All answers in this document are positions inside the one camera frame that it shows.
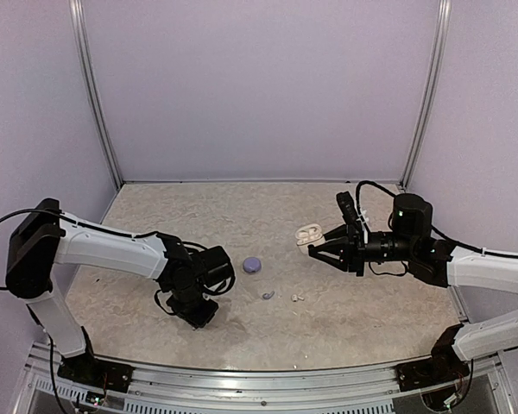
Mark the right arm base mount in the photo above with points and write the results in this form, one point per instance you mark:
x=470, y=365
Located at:
x=440, y=366

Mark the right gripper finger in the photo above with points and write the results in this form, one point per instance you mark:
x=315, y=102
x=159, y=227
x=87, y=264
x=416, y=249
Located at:
x=338, y=235
x=332, y=254

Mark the left aluminium frame post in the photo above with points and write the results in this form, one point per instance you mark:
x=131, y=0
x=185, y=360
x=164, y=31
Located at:
x=85, y=58

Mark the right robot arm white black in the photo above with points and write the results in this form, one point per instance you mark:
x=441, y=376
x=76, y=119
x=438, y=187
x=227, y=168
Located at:
x=440, y=262

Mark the cream earbud charging case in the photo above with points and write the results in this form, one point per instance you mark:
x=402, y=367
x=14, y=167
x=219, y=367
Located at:
x=309, y=235

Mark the right aluminium frame post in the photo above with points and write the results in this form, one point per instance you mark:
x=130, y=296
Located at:
x=429, y=93

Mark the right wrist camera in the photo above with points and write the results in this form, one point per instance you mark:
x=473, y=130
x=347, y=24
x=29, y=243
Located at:
x=352, y=218

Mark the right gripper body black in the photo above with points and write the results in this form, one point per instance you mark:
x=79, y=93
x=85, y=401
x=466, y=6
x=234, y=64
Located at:
x=356, y=249

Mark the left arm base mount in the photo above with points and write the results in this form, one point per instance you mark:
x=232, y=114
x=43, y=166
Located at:
x=89, y=370

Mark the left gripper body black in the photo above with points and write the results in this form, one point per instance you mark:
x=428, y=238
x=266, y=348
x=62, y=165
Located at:
x=189, y=308

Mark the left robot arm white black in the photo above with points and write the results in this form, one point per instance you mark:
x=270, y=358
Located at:
x=191, y=275

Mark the purple round charging case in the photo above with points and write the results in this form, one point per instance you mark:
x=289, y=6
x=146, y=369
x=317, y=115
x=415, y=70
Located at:
x=252, y=265

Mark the front aluminium rail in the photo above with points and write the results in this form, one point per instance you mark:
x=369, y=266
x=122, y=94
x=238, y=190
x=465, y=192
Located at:
x=163, y=389

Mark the aluminium frame post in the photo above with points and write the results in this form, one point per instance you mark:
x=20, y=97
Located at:
x=85, y=58
x=429, y=93

